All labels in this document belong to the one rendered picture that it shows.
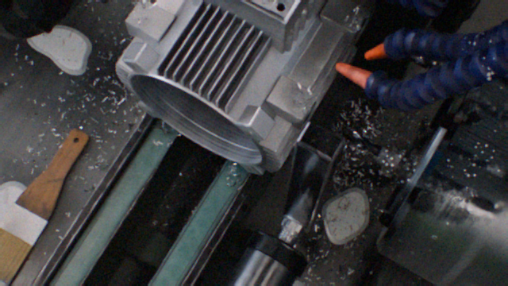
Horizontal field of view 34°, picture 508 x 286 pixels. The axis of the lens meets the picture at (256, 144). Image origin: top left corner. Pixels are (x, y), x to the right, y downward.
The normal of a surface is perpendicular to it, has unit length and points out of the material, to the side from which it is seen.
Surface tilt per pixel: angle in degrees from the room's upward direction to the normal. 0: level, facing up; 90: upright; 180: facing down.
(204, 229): 0
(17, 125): 0
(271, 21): 90
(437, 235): 58
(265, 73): 36
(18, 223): 0
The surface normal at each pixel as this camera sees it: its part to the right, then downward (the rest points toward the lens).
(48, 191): 0.01, -0.29
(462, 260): -0.44, 0.58
